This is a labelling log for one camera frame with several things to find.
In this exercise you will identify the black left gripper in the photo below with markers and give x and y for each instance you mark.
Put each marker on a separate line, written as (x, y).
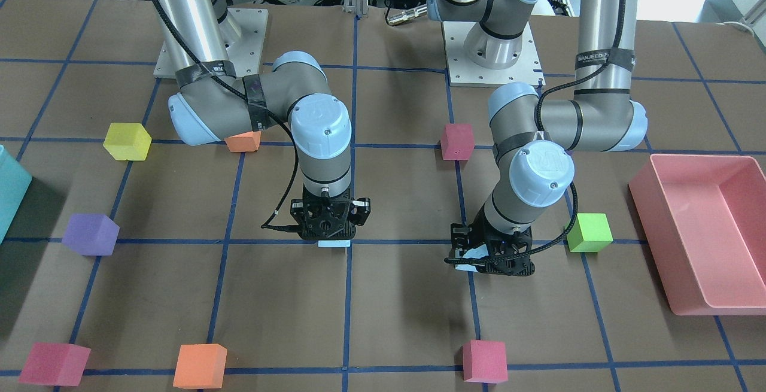
(460, 237)

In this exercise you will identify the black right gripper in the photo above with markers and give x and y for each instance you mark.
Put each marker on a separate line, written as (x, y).
(361, 211)

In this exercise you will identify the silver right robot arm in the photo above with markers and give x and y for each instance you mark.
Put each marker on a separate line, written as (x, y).
(215, 103)

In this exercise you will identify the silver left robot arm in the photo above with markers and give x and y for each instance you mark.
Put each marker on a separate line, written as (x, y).
(532, 133)

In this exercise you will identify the green foam block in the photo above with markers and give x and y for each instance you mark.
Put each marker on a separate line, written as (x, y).
(590, 234)

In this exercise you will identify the orange foam block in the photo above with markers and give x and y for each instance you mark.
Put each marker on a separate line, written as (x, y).
(244, 143)
(200, 367)

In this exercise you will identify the pink foam block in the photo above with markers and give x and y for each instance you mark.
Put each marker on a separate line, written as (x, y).
(485, 362)
(457, 142)
(55, 364)

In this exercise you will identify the pink plastic tray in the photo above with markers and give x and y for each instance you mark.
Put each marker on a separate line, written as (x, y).
(704, 217)

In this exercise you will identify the yellow foam block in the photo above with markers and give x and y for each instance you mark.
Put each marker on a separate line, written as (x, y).
(127, 141)

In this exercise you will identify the purple foam block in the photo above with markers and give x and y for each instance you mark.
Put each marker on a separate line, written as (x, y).
(91, 234)

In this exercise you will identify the teal plastic tray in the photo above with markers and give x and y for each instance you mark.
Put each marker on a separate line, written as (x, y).
(15, 181)

